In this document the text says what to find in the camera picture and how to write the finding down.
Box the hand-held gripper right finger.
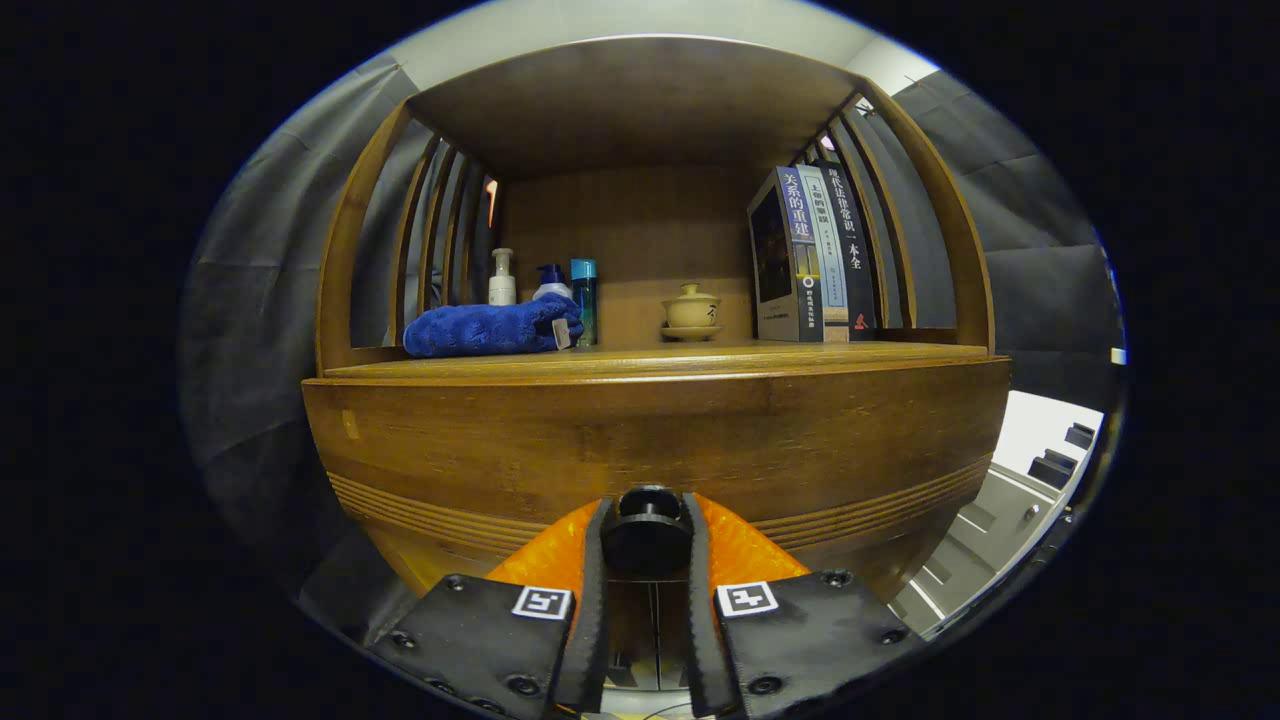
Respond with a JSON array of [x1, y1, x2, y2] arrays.
[[683, 492, 926, 719]]

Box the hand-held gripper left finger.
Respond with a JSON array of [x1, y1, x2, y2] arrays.
[[365, 497, 613, 720]]

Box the wooden drawer with black knob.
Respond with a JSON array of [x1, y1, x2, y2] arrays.
[[302, 358, 1013, 601]]

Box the wooden countertop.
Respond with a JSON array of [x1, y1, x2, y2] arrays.
[[320, 340, 1001, 386]]

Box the wooden cabinet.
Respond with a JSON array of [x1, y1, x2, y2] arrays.
[[315, 37, 998, 701]]

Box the blue folded towel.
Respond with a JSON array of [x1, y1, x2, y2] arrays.
[[403, 293, 585, 359]]

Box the teal slim bottle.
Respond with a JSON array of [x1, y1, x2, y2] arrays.
[[570, 258, 599, 348]]

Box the beige lidded teacup with saucer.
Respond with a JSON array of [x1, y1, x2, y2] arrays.
[[660, 283, 723, 343]]

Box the white desk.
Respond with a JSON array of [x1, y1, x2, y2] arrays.
[[890, 390, 1106, 636]]

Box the book with blue spine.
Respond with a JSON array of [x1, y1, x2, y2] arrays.
[[747, 166, 826, 344]]

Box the book with pale spine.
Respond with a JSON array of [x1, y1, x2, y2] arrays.
[[797, 164, 851, 343]]

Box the book with black spine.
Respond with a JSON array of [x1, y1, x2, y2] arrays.
[[815, 160, 879, 342]]

